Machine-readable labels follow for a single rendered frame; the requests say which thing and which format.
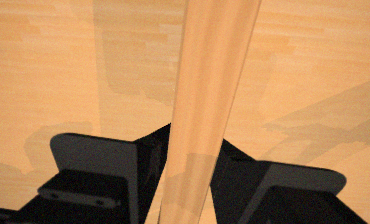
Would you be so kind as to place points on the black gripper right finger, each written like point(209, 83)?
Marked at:
point(239, 182)

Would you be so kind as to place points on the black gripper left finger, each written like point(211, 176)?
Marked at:
point(141, 162)

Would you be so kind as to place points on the light wooden rail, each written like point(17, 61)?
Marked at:
point(215, 39)

